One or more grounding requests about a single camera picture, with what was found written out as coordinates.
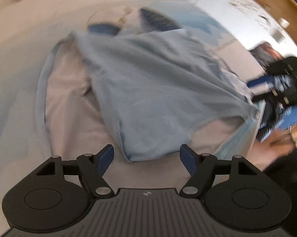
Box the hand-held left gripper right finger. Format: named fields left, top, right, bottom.
left=179, top=144, right=259, bottom=199

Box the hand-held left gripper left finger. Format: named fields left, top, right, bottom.
left=36, top=144, right=115, bottom=198

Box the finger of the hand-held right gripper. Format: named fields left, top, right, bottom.
left=247, top=75, right=275, bottom=88
left=252, top=92, right=275, bottom=103

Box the light blue t-shirt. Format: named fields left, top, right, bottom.
left=36, top=28, right=266, bottom=164

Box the dark floral garment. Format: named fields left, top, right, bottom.
left=258, top=101, right=291, bottom=143

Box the light pink garment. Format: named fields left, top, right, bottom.
left=252, top=128, right=296, bottom=171

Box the white cabinet with stickers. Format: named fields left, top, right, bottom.
left=195, top=0, right=297, bottom=60

